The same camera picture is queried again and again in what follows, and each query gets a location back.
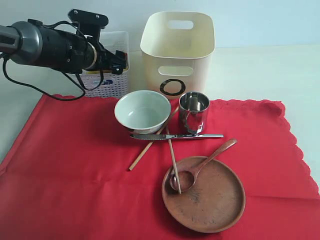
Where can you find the cream plastic bin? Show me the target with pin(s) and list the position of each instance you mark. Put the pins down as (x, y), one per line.
(177, 49)

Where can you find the round wooden plate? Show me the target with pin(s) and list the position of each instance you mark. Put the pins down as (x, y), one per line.
(215, 203)

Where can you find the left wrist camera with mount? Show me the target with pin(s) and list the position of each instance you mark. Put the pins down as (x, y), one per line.
(88, 23)

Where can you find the red scalloped tablecloth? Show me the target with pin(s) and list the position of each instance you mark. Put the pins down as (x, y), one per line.
(66, 176)

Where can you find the white perforated plastic basket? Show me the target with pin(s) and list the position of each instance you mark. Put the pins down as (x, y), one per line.
(112, 41)

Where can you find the wooden spoon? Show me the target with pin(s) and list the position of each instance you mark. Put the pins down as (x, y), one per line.
(185, 176)

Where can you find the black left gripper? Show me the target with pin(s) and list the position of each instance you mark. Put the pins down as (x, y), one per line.
(108, 61)

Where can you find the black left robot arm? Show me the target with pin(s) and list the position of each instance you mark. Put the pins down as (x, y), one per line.
(36, 44)

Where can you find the blue white milk carton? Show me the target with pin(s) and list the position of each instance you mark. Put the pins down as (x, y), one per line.
(105, 82)

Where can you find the silver table knife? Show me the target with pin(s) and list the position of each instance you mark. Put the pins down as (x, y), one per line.
(160, 137)

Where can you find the pale green ceramic bowl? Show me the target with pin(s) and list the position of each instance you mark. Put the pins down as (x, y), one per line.
(142, 111)

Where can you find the stainless steel cup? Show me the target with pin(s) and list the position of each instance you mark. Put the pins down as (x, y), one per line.
(193, 111)

